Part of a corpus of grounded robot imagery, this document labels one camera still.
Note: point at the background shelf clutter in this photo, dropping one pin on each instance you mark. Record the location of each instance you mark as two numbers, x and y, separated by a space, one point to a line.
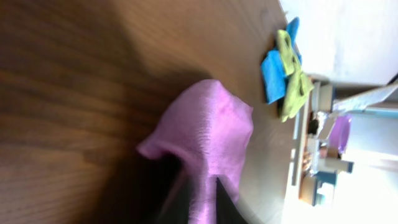
324 130

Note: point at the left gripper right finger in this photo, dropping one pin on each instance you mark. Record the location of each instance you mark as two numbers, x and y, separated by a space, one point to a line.
226 211

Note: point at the purple microfiber cloth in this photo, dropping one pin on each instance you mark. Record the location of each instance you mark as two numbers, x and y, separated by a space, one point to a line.
208 129

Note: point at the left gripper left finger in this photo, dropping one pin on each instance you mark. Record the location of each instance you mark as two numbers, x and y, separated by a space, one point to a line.
175 209

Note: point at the crumpled blue cloth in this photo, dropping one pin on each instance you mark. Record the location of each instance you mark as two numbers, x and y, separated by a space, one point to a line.
272 70

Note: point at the crumpled green cloth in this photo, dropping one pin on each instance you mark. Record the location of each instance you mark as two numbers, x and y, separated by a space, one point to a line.
299 84

